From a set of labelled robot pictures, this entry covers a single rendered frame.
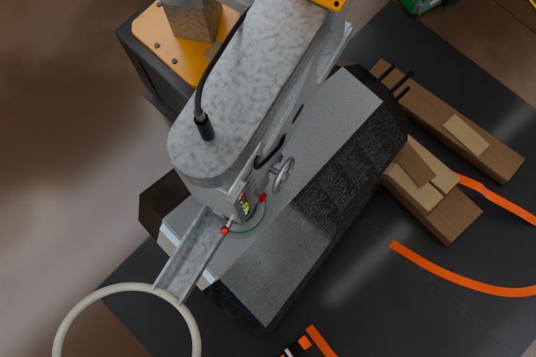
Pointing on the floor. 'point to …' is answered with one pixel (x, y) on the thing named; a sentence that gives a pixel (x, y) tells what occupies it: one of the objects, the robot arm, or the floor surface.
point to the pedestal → (155, 72)
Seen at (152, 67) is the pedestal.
